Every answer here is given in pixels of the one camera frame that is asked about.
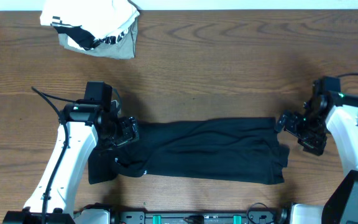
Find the black and white garment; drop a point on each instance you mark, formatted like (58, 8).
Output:
(88, 33)

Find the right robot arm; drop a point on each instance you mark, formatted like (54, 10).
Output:
(328, 112)

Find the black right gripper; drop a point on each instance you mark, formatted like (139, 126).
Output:
(314, 145)

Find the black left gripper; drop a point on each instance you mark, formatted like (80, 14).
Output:
(128, 130)

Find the black t-shirt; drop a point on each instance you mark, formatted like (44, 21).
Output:
(235, 149)

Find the grey-beige folded garment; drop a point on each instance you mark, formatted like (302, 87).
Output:
(124, 49)

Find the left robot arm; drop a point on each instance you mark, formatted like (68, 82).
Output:
(90, 123)

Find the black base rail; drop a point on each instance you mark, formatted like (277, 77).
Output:
(258, 216)

